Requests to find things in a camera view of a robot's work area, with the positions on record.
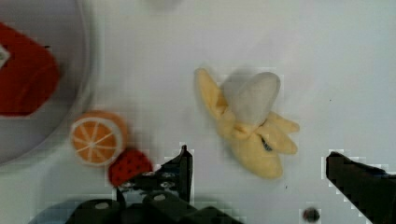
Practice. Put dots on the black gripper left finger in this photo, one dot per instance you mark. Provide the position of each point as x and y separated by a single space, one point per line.
174 176

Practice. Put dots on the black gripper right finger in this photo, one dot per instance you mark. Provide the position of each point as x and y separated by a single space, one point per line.
371 190

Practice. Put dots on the yellow plush banana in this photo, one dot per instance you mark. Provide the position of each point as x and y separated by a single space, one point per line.
256 134

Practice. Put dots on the small red plush strawberry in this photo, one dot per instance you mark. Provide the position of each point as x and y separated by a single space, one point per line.
127 165

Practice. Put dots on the plush orange slice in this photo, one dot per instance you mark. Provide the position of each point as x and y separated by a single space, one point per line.
98 137

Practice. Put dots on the red plush ketchup bottle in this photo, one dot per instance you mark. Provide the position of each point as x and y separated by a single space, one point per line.
29 76

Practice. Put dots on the grey round plate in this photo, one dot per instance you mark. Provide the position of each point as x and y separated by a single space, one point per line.
60 26

